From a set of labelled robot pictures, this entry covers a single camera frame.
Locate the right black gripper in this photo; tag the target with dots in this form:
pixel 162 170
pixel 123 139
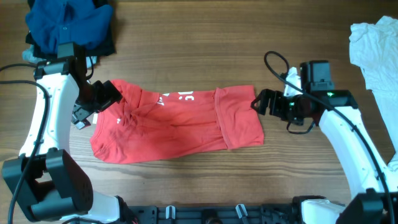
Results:
pixel 275 97

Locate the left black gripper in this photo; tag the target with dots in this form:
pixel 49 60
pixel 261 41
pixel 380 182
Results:
pixel 109 96

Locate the red printed t-shirt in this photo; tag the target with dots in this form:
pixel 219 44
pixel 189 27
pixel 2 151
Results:
pixel 149 126

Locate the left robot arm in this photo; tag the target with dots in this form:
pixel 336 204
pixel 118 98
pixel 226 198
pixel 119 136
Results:
pixel 46 183

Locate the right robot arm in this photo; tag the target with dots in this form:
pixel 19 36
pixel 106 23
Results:
pixel 373 186

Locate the black folded garment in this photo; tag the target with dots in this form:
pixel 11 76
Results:
pixel 107 43

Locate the light grey folded garment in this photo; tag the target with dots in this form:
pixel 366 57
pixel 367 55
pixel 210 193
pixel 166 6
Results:
pixel 28 55

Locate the white t-shirt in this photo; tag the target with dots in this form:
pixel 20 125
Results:
pixel 373 48

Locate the right white rail clip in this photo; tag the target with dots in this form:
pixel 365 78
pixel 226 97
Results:
pixel 241 211

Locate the white rail clip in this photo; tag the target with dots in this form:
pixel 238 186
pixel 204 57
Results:
pixel 241 211
pixel 170 212

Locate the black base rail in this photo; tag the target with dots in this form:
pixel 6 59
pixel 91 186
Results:
pixel 260 214

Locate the left white rail clip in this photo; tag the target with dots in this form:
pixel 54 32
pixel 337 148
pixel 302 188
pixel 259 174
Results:
pixel 170 212

